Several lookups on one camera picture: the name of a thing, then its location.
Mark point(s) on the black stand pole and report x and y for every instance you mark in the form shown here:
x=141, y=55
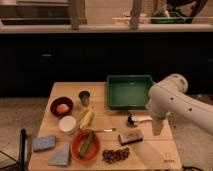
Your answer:
x=21, y=159

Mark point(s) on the blue sponge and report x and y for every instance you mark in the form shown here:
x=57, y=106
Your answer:
x=44, y=143

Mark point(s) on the brown whiteboard eraser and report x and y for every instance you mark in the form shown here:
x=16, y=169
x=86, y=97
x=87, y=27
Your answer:
x=130, y=137

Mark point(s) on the orange plate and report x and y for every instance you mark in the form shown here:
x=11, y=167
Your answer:
x=77, y=142

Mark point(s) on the white handled brush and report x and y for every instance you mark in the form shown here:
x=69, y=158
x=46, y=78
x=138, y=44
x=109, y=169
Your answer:
x=133, y=121

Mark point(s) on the green background bin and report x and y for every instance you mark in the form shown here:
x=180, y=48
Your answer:
x=173, y=18

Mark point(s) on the bunch of dark grapes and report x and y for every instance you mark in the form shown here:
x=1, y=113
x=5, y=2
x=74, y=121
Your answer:
x=112, y=156

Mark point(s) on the white paper cup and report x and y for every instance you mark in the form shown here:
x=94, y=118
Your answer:
x=67, y=124

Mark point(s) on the grey blue cloth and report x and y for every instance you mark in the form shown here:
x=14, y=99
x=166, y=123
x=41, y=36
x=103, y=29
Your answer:
x=60, y=157

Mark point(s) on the green cucumber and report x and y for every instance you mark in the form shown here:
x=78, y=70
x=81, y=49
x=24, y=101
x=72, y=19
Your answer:
x=86, y=145

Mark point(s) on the orange fruit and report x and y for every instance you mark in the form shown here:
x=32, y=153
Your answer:
x=62, y=108

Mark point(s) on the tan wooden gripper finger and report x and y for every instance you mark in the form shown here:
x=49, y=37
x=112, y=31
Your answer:
x=157, y=126

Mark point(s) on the yellow corn cob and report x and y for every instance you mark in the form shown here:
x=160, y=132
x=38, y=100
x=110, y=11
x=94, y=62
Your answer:
x=86, y=118

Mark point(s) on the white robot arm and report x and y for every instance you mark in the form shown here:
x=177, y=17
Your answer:
x=168, y=96

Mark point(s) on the green plastic tray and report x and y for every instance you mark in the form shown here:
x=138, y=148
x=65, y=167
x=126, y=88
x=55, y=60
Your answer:
x=128, y=91

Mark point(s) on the metal spoon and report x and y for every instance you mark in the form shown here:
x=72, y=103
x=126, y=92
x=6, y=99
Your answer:
x=104, y=130

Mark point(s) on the dark brown bowl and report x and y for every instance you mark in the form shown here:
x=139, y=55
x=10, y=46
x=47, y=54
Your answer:
x=58, y=101

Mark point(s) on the small metal cup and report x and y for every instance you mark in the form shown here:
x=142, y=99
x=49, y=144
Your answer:
x=84, y=97

